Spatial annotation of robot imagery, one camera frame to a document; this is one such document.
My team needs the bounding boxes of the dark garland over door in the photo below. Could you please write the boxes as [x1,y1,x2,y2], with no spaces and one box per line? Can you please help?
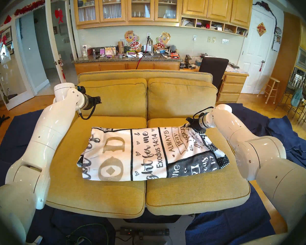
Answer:
[252,1,277,27]

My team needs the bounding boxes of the yellow two-seat sofa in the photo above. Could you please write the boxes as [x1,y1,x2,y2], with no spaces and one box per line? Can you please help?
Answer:
[45,70,260,219]

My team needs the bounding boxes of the black metal wire rack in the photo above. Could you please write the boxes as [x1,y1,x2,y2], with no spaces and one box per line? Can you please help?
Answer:
[275,71,304,112]

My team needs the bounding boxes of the teal bag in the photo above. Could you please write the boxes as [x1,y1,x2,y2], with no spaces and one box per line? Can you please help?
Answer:
[291,88,303,107]

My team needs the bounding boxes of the green cable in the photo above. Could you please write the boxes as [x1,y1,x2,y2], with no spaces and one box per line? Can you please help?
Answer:
[66,223,110,245]

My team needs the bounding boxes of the white panelled door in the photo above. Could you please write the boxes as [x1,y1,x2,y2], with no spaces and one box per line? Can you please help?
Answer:
[238,5,276,94]

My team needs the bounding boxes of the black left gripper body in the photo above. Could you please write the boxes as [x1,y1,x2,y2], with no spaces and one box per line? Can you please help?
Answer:
[86,95,98,110]

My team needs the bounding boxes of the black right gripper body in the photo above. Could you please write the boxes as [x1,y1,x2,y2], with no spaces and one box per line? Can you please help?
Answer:
[192,116,207,132]

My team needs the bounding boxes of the black standing fan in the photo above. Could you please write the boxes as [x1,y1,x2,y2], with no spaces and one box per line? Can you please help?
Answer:
[0,89,10,128]

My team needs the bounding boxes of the red counter cable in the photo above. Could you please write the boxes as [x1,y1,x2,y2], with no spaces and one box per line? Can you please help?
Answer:
[135,38,151,69]

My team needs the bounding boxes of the built-in steel oven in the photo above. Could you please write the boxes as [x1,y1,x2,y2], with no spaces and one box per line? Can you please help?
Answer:
[295,48,306,70]

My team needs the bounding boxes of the yellow sofa seat cushion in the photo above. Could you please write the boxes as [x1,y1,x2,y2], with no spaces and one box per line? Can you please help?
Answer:
[45,116,146,219]
[145,116,251,216]

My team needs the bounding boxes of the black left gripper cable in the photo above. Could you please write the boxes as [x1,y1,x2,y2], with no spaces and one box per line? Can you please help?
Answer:
[78,104,97,120]

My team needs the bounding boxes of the white glass panel door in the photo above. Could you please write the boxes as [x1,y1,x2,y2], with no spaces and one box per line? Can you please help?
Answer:
[0,16,35,111]
[45,0,77,111]

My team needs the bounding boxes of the wall calendar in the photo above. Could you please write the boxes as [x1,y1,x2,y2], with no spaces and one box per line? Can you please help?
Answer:
[272,27,283,52]

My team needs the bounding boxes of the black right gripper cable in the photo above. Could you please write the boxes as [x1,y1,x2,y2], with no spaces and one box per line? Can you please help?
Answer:
[193,107,214,119]

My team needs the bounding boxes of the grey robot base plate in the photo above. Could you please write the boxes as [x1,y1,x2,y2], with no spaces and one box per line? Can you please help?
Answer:
[108,215,195,245]

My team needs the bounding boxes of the tall wooden cabinet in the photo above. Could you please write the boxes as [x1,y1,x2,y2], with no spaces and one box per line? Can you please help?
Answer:
[271,12,306,104]

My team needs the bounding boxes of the long-handled dustpan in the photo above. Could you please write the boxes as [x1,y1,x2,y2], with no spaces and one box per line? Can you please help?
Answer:
[0,74,10,104]

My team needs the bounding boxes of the crumpled dark blue blanket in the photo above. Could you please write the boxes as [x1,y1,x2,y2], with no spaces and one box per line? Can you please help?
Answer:
[229,103,306,171]

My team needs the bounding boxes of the wooden desk with drawers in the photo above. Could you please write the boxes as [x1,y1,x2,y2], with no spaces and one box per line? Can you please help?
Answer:
[180,64,249,106]

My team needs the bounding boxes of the wooden stool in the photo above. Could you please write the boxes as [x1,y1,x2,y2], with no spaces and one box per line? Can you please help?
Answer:
[257,77,280,104]

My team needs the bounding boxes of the granite kitchen counter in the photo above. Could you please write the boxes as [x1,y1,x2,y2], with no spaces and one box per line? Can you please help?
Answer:
[71,53,183,74]

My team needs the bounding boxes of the red tinsel garland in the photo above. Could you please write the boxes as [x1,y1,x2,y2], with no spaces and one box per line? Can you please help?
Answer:
[14,0,46,16]

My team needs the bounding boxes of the white black scripture blanket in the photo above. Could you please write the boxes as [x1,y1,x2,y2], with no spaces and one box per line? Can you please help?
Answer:
[76,126,230,181]

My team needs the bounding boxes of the yellow sofa back cushion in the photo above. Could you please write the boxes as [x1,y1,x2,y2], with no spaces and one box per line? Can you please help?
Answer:
[147,78,218,118]
[78,78,148,117]

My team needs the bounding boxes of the red diamond door decoration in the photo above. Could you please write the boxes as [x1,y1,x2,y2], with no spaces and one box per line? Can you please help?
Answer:
[256,22,267,37]

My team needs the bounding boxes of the cartoon child wall decoration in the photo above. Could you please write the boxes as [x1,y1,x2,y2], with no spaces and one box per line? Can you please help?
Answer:
[153,32,171,52]
[124,30,143,52]

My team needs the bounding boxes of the black power strip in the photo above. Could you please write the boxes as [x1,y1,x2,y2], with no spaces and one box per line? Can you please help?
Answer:
[120,227,170,237]

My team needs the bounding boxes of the black office chair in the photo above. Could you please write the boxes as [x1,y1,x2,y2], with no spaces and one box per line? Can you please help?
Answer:
[199,56,229,89]

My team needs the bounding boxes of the wooden wall cabinets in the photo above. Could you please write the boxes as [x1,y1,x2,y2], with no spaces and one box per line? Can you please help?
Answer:
[73,0,253,30]

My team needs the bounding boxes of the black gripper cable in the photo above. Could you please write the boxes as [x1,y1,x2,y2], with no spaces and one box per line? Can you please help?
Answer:
[193,107,214,119]
[78,104,97,120]

